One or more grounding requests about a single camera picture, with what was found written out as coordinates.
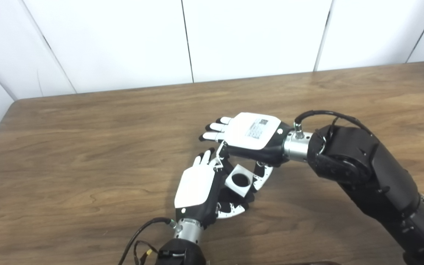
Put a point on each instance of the white and black right hand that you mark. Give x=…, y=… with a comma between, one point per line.
x=252, y=130

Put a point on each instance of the white and black left hand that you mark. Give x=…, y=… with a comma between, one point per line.
x=195, y=187

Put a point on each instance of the white square piece with hole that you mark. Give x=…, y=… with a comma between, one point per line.
x=236, y=189

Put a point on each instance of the black peg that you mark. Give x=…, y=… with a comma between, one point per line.
x=239, y=180

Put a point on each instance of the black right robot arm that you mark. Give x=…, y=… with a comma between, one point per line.
x=363, y=165

